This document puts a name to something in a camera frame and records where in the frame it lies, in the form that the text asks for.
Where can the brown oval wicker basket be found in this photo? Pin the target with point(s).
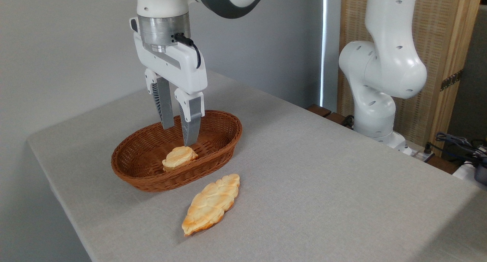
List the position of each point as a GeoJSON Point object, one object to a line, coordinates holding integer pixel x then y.
{"type": "Point", "coordinates": [140, 159]}

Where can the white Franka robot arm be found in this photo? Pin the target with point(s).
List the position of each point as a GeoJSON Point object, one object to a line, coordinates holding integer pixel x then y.
{"type": "Point", "coordinates": [384, 64]}

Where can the black plug at robot base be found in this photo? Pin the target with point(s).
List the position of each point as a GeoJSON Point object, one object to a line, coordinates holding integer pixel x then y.
{"type": "Point", "coordinates": [428, 148]}

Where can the grey box with white strip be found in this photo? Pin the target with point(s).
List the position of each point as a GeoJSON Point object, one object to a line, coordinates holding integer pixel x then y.
{"type": "Point", "coordinates": [480, 174]}

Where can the long braided bread loaf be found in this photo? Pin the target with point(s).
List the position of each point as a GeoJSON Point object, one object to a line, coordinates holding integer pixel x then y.
{"type": "Point", "coordinates": [211, 205]}

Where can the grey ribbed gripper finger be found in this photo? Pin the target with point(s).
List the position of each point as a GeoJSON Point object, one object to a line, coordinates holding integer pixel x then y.
{"type": "Point", "coordinates": [191, 121]}
{"type": "Point", "coordinates": [163, 102]}

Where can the small round bread piece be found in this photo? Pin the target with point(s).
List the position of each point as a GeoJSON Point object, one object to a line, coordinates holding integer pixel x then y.
{"type": "Point", "coordinates": [179, 157]}

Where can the brown wooden base board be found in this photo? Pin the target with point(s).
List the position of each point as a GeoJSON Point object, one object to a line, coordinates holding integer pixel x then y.
{"type": "Point", "coordinates": [323, 111]}

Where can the wooden woven folding screen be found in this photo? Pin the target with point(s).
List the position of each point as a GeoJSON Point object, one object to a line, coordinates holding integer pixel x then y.
{"type": "Point", "coordinates": [441, 41]}

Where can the grey tablecloth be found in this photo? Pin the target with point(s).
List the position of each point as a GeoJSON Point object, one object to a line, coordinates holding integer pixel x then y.
{"type": "Point", "coordinates": [323, 186]}

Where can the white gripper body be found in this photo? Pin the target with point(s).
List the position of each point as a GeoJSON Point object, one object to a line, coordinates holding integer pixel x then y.
{"type": "Point", "coordinates": [182, 70]}

